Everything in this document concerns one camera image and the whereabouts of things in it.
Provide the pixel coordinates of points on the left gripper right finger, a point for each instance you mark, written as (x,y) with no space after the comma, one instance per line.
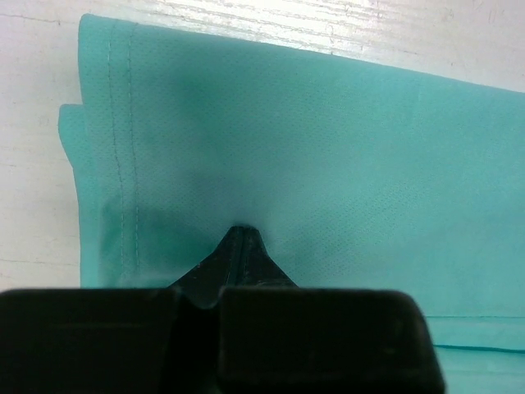
(255,267)

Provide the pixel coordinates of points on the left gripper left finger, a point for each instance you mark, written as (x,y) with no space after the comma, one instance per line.
(201,285)

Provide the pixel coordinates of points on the teal t-shirt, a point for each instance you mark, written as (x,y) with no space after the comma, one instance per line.
(356,175)

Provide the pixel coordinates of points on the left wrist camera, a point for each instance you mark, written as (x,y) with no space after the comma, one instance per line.
(253,340)

